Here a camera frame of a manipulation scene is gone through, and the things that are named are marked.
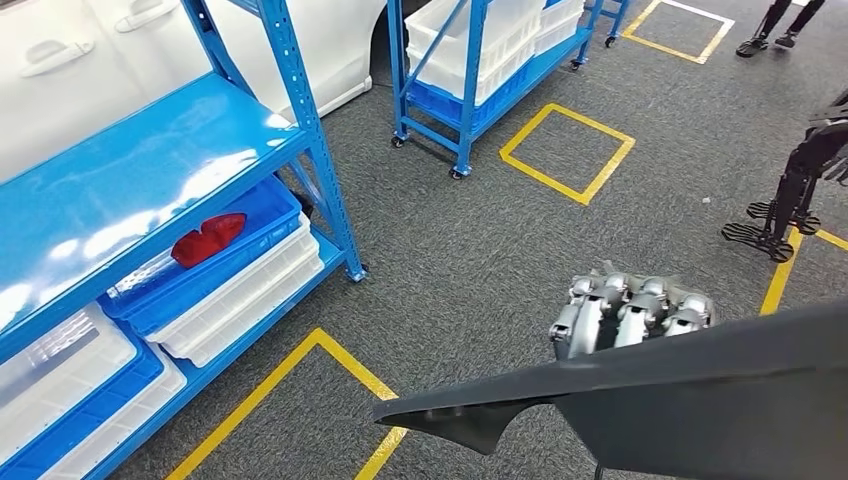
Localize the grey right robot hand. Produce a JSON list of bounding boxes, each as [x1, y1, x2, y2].
[[548, 261, 718, 362]]

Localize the black plastic panel part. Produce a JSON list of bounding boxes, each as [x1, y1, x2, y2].
[[370, 301, 848, 480]]

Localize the blue metal shelf rack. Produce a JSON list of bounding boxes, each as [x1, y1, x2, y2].
[[386, 0, 605, 180], [0, 0, 369, 480], [582, 0, 634, 49]]

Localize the red plastic part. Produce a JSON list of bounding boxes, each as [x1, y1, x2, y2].
[[170, 213, 248, 270]]

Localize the black humanoid robot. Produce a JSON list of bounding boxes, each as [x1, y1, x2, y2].
[[720, 89, 848, 264]]

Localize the blue plastic crate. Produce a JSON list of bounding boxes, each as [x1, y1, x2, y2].
[[405, 59, 535, 134], [0, 344, 166, 480], [99, 175, 303, 339]]

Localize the person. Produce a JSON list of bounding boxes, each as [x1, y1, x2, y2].
[[735, 0, 827, 60]]

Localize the white car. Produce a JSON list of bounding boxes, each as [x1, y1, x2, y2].
[[0, 0, 389, 183]]

